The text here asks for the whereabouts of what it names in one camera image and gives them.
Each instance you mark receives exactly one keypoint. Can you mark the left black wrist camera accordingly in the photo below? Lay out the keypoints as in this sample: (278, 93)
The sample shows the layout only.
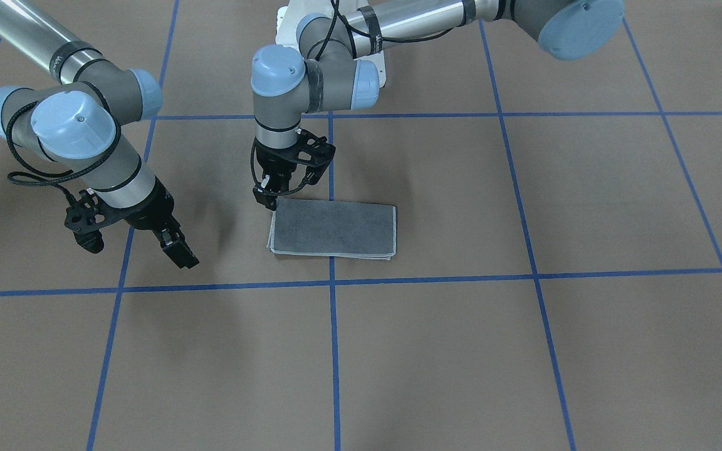
(314, 153)

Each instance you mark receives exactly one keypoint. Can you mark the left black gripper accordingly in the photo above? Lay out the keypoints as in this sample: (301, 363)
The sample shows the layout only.
(271, 164)

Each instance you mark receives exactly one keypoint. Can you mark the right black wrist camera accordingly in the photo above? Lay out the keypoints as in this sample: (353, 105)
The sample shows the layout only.
(81, 219)

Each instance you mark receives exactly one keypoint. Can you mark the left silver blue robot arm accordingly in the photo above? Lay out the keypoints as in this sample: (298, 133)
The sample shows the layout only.
(328, 69)

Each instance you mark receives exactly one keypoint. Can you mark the pink grey towel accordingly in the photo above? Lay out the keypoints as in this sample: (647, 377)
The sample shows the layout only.
(352, 230)

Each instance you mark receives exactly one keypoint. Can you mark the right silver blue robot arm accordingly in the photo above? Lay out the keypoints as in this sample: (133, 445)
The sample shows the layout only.
(70, 137)

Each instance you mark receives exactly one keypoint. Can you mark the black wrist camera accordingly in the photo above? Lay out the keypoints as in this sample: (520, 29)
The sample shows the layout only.
(314, 153)
(81, 219)

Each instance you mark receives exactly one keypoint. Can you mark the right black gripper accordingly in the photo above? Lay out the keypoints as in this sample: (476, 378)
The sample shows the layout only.
(150, 212)

